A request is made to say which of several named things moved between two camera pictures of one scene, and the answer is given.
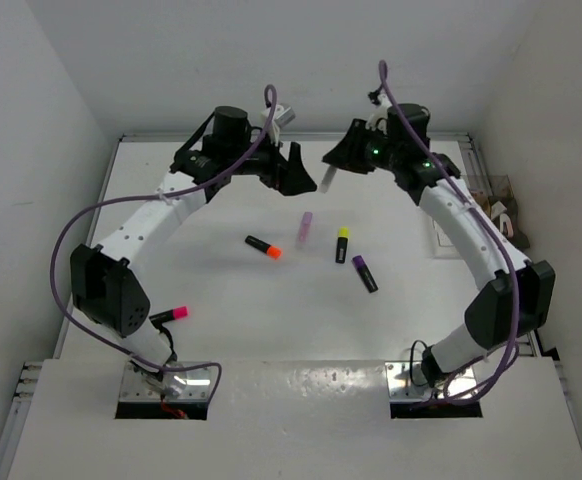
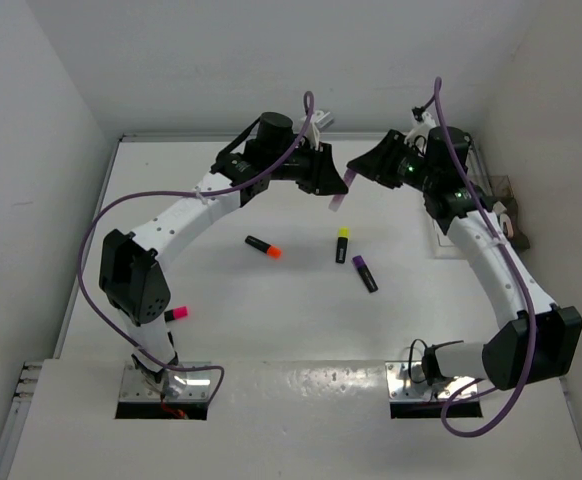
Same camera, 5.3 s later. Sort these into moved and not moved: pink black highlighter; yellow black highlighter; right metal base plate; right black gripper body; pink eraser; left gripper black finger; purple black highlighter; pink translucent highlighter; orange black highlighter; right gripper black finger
Moved: right black gripper body; pink translucent highlighter; right gripper black finger; left gripper black finger
Not moved: orange black highlighter; yellow black highlighter; right metal base plate; pink black highlighter; pink eraser; purple black highlighter
